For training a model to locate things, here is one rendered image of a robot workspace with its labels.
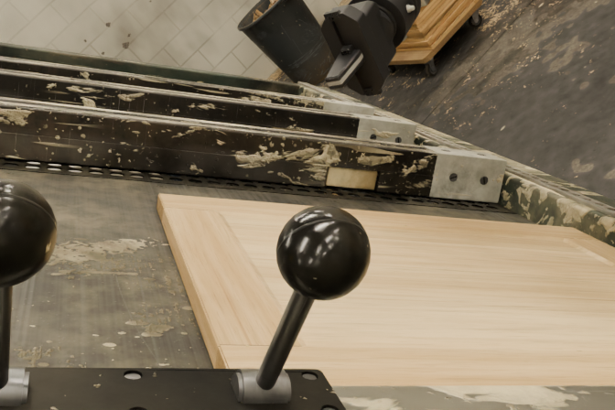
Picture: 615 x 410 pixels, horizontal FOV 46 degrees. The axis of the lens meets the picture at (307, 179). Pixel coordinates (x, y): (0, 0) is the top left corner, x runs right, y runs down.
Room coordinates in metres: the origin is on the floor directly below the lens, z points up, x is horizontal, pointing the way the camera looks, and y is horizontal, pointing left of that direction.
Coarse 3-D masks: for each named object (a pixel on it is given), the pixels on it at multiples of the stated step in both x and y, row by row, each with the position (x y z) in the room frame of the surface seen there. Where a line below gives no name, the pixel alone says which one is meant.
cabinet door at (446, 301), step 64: (192, 256) 0.59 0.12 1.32; (256, 256) 0.61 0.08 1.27; (384, 256) 0.64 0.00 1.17; (448, 256) 0.66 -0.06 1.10; (512, 256) 0.67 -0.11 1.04; (576, 256) 0.69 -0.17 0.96; (256, 320) 0.46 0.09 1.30; (320, 320) 0.47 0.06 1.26; (384, 320) 0.48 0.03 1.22; (448, 320) 0.49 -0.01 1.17; (512, 320) 0.49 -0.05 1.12; (576, 320) 0.50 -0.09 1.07; (384, 384) 0.37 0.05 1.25; (448, 384) 0.38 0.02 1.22; (512, 384) 0.38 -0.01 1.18; (576, 384) 0.38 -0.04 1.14
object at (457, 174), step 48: (0, 144) 0.98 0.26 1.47; (48, 144) 0.98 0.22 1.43; (96, 144) 0.98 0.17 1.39; (144, 144) 0.98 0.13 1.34; (192, 144) 0.99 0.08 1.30; (240, 144) 0.99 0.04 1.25; (288, 144) 0.99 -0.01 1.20; (336, 144) 0.99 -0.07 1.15; (384, 144) 1.04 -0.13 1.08; (432, 192) 1.00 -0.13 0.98; (480, 192) 1.00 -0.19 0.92
